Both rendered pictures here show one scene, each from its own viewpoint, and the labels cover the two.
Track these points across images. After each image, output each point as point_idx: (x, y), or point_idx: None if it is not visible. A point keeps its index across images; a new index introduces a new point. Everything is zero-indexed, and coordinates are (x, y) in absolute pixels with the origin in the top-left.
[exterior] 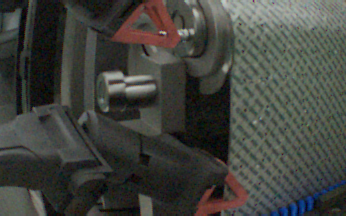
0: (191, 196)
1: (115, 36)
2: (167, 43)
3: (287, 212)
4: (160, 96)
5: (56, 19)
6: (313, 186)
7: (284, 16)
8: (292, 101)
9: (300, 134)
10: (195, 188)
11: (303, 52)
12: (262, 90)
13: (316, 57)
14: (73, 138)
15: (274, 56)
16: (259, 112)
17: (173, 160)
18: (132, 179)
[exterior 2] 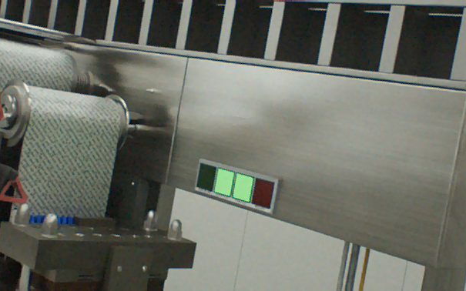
0: (0, 182)
1: None
2: None
3: None
4: None
5: None
6: (72, 212)
7: (62, 109)
8: (57, 155)
9: (61, 174)
10: (2, 178)
11: (70, 131)
12: (39, 145)
13: (79, 135)
14: None
15: (50, 130)
16: (35, 155)
17: None
18: None
